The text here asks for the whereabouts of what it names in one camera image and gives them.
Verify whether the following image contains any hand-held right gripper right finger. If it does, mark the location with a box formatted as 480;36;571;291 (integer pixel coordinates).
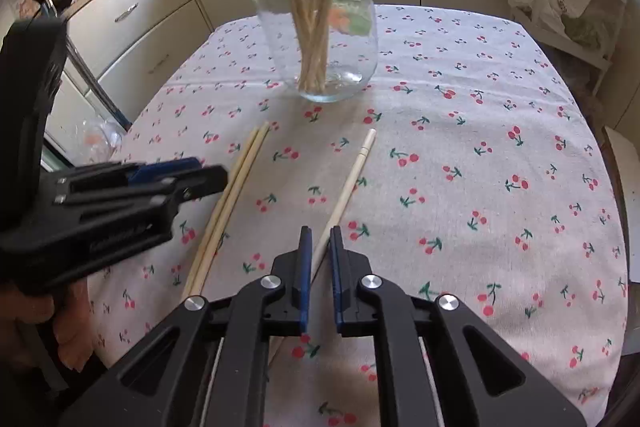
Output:
329;225;587;427

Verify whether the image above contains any cherry print tablecloth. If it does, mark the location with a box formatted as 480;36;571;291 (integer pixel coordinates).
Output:
87;4;628;427

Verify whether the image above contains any wooden chopstick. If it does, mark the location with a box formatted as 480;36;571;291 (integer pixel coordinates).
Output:
181;127;262;300
192;122;271;298

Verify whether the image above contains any white shelf rack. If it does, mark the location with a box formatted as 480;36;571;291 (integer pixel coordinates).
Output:
507;0;633;92

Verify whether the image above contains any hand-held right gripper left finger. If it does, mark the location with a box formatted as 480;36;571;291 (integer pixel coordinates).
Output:
57;226;313;427

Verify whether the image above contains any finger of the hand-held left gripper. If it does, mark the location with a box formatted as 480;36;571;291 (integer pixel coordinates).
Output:
56;157;204;196
64;164;230;210

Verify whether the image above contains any clear glass jar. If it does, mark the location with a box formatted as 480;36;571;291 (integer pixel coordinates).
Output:
252;0;378;104

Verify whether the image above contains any cream drawer cabinet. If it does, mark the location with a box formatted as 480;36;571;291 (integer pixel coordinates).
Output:
45;0;213;158

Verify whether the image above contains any person's left hand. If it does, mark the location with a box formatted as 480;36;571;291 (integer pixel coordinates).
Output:
0;282;95;374

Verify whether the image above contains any pale ridged chopstick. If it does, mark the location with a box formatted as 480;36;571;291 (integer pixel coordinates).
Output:
267;128;377;365

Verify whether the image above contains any green vegetable bag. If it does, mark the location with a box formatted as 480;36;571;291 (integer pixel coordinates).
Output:
562;14;618;50

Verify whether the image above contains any metal pole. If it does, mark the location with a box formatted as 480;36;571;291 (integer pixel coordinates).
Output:
65;47;133;130

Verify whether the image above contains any clear plastic bag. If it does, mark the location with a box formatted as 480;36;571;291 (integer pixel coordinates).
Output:
80;119;126;162

